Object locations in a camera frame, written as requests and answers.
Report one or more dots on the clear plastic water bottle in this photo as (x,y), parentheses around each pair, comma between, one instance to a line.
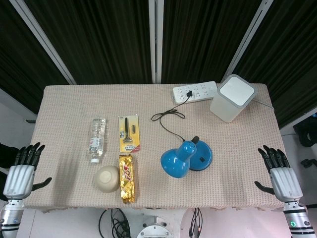
(98,138)

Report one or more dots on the black equipment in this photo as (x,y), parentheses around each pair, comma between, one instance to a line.
(306,134)

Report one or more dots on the blue desk lamp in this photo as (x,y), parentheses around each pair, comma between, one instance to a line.
(186,157)

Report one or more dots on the gold snack packet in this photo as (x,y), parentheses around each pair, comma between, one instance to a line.
(127,178)

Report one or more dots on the razor in blister pack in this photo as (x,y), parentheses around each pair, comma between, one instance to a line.
(128,133)

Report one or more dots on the beige upturned bowl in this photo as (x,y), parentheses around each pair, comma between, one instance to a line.
(107,178)

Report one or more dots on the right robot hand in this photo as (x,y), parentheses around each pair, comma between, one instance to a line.
(284,179)

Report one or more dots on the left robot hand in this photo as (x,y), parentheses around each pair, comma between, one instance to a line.
(17,176)

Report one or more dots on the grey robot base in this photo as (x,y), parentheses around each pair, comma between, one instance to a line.
(155,229)

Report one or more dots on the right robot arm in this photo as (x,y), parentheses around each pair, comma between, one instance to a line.
(297,219)

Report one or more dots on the white power strip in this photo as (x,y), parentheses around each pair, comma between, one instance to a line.
(194,91)

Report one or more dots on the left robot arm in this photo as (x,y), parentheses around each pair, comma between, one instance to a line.
(10,216)

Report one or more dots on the beige woven tablecloth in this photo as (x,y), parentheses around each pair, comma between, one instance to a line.
(74,119)

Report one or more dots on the white curtain frame post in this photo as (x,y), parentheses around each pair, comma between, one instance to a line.
(247,39)
(42,41)
(156,41)

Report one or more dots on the white square bin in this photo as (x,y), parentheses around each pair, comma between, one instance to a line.
(231,98)

